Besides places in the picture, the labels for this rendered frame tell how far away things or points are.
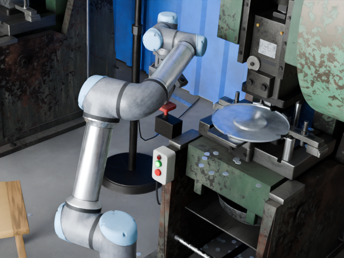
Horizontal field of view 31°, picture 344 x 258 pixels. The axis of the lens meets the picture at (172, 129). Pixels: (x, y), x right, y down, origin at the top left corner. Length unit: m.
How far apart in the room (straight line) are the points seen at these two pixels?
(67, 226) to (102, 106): 0.39
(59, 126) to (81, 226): 1.84
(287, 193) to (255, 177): 0.14
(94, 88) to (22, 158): 1.67
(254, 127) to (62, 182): 1.35
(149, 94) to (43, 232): 1.29
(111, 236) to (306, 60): 0.77
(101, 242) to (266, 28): 0.93
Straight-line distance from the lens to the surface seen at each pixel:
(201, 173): 2.39
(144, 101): 1.84
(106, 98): 1.86
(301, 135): 2.32
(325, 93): 1.81
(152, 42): 2.16
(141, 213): 3.07
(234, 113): 2.34
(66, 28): 3.54
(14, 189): 2.68
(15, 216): 2.53
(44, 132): 3.68
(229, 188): 2.33
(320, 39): 1.71
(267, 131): 2.25
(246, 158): 2.30
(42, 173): 3.36
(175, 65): 2.00
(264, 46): 2.22
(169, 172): 2.38
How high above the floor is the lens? 1.86
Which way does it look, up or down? 29 degrees down
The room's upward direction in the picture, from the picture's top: 4 degrees clockwise
